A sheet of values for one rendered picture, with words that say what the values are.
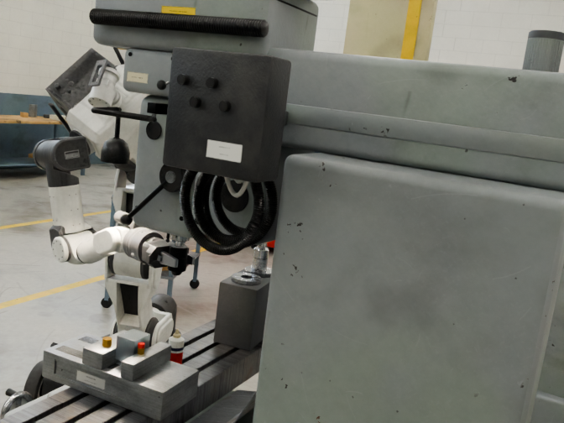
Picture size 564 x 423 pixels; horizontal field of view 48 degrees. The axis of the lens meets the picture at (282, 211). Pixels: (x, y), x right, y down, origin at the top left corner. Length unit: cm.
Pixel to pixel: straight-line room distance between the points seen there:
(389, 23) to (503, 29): 737
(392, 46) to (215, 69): 214
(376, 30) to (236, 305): 178
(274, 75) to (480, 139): 39
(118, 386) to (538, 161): 101
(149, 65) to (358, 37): 188
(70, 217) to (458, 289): 125
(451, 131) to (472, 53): 935
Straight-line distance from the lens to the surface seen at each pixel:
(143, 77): 151
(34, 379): 250
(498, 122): 119
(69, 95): 207
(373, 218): 113
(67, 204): 199
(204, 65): 111
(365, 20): 324
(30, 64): 1124
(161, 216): 151
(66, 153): 196
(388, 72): 124
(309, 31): 152
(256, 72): 106
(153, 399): 149
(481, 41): 1054
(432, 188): 109
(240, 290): 184
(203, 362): 179
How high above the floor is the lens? 166
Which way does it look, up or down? 10 degrees down
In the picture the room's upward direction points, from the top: 7 degrees clockwise
